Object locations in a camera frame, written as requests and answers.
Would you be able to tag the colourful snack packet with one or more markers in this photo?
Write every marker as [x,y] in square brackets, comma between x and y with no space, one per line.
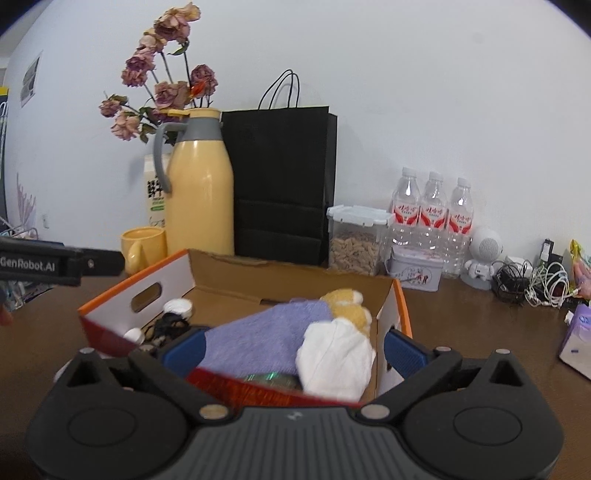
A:
[582,267]

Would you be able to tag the white wall vent grille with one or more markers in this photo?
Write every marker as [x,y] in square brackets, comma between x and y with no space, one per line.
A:
[30,78]

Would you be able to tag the white screw lid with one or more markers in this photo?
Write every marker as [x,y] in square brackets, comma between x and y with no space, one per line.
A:
[178,308]

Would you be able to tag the purple knitted cloth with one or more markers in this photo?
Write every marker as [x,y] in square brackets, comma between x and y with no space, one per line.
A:
[263,337]

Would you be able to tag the clear water bottle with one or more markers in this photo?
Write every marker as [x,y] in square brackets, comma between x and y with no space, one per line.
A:
[434,212]
[406,207]
[460,221]

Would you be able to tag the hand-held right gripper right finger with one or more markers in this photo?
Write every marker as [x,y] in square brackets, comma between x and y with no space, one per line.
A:
[406,353]

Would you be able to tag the clear snack container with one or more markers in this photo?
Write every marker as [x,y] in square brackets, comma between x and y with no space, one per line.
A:
[355,249]

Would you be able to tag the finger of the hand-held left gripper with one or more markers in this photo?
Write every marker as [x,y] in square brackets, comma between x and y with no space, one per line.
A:
[104,263]

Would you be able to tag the yellow mug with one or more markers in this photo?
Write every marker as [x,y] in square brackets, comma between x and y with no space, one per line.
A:
[143,249]

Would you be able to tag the purple tissue pack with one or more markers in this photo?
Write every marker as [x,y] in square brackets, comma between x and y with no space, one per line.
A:
[579,337]

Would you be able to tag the white robot speaker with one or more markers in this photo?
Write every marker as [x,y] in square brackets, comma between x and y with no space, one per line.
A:
[485,251]

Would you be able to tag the dried rose bouquet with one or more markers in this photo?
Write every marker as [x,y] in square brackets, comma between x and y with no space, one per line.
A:
[171,92]

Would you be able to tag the white printed tin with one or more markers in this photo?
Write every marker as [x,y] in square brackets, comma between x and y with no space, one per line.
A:
[413,272]

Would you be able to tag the white milk carton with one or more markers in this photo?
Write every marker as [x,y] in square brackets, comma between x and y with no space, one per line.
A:
[154,194]

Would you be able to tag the yellow thermos jug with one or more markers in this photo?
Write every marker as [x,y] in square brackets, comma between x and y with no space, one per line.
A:
[198,194]

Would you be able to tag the red cardboard box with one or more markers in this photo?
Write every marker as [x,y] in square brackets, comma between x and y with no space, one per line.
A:
[217,286]

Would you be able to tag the black plug adapter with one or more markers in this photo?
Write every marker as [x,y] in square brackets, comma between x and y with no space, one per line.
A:
[550,251]

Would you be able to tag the yellow white plush toy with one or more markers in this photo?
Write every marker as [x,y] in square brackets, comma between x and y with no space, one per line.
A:
[332,355]

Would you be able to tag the white bottle cap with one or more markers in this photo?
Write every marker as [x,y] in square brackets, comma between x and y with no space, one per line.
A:
[134,335]

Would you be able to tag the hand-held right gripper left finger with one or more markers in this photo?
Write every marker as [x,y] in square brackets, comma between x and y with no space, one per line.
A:
[184,355]

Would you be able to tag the black paper bag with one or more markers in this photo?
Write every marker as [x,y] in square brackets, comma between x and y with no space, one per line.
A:
[277,184]

